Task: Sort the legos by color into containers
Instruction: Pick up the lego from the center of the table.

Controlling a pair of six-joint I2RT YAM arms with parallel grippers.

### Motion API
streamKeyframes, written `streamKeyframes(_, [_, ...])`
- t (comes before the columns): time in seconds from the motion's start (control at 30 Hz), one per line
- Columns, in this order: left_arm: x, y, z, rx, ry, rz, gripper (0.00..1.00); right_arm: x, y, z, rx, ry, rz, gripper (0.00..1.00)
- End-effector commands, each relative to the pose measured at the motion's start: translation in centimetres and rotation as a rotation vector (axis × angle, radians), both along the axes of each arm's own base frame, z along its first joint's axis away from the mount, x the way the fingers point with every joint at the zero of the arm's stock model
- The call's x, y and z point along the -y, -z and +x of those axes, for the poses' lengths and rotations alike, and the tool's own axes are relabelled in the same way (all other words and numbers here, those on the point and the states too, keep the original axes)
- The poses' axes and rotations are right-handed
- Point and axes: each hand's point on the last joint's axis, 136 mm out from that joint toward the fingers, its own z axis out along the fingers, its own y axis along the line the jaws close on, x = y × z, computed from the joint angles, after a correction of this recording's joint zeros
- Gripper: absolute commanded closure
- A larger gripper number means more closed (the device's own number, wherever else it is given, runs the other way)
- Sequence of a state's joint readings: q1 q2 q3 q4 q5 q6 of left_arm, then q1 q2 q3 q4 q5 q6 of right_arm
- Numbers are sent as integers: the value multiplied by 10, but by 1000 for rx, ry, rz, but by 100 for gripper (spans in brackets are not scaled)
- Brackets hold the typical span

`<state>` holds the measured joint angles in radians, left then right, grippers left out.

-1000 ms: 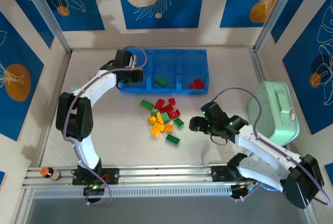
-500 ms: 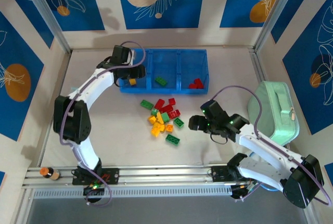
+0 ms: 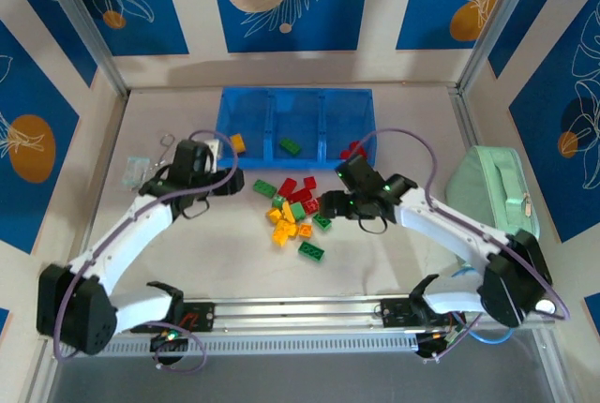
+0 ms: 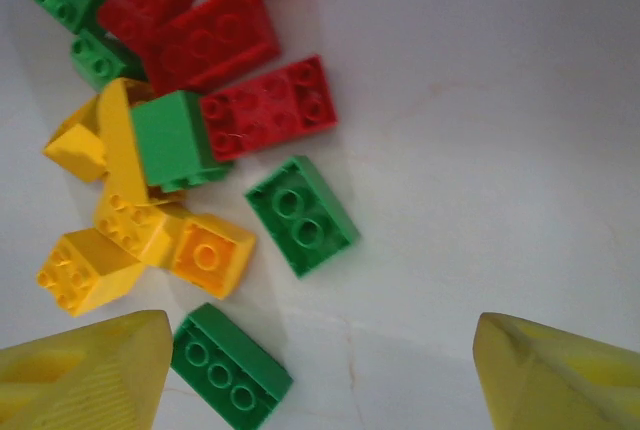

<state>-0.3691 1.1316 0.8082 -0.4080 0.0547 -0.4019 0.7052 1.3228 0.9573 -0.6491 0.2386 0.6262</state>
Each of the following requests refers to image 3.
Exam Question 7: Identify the metal forceps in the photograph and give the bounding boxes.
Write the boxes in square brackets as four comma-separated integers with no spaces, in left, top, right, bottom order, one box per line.
[132,134,177,193]

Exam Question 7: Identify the clear plastic packet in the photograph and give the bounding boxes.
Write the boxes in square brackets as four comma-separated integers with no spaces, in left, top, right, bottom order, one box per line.
[122,156,152,188]

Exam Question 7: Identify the mint green zip case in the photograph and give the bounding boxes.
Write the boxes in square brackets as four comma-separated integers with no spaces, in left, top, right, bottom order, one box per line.
[444,144,541,263]

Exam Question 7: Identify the black electronics module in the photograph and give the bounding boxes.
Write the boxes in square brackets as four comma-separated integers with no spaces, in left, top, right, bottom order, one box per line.
[149,331,191,355]
[414,332,458,360]

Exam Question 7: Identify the blue stethoscope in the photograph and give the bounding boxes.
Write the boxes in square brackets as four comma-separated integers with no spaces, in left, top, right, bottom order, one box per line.
[452,266,559,346]

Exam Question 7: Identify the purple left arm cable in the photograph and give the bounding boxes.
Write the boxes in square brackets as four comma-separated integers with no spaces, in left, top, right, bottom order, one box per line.
[51,129,238,374]

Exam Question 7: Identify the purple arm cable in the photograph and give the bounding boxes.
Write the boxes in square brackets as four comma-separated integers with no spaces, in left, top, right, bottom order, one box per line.
[346,128,571,365]
[51,129,238,374]

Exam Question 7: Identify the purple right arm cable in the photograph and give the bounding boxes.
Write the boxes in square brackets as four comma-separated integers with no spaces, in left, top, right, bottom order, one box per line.
[346,128,571,365]

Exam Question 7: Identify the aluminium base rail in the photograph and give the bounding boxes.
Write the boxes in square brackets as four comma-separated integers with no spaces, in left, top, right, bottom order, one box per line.
[39,293,557,341]

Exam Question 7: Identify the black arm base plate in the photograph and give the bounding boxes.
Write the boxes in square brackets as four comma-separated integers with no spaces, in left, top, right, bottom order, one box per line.
[129,302,217,334]
[381,298,465,329]

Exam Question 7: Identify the grey slotted cable duct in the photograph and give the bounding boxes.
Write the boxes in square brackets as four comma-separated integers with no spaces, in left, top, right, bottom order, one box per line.
[58,333,421,358]

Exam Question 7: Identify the aluminium frame post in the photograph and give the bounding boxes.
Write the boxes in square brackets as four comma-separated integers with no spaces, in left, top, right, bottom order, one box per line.
[32,0,130,97]
[457,0,540,93]

